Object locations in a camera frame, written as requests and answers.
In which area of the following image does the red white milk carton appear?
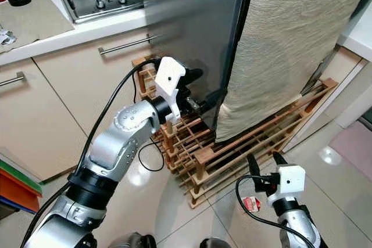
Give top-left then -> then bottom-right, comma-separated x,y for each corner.
242,196 -> 263,213

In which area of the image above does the grey steel fridge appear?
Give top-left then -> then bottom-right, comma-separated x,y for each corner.
139,0 -> 372,144

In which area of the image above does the beige cloth over fridge door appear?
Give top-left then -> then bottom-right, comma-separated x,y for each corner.
215,0 -> 372,143

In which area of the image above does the wooden wine rack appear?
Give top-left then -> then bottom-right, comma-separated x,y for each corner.
133,55 -> 339,210

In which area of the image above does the pink floor mat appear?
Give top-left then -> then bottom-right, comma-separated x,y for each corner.
328,120 -> 372,165

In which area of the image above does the silver robot right leg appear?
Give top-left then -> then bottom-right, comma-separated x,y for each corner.
201,236 -> 231,248

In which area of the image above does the silver robot leg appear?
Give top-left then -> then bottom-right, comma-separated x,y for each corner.
113,232 -> 158,248
201,236 -> 231,248

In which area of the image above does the green plastic board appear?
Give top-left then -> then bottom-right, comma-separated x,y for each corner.
0,160 -> 45,194

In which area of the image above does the orange plastic board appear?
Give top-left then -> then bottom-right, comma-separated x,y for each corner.
0,170 -> 43,213

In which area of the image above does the white side cabinet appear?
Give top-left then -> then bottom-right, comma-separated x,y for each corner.
285,4 -> 372,151

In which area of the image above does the beige kitchen base cabinet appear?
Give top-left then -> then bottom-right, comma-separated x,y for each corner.
0,4 -> 169,182

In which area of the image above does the silver robot left leg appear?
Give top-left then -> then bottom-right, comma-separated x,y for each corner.
113,232 -> 158,248

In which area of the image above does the crumpled foil wrapper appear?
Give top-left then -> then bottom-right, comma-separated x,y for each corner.
0,30 -> 17,47

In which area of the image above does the beige counter cloth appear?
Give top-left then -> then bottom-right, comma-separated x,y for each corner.
0,0 -> 77,55

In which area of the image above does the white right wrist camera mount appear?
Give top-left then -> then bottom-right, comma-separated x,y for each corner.
267,164 -> 307,206

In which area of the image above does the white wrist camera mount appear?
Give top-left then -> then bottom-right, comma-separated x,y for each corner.
267,164 -> 307,206
154,56 -> 188,124

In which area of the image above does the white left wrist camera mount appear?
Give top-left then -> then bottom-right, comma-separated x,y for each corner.
154,56 -> 188,124

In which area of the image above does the steel cabinet bar handle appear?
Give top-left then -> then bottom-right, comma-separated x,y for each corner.
0,71 -> 26,88
99,34 -> 161,56

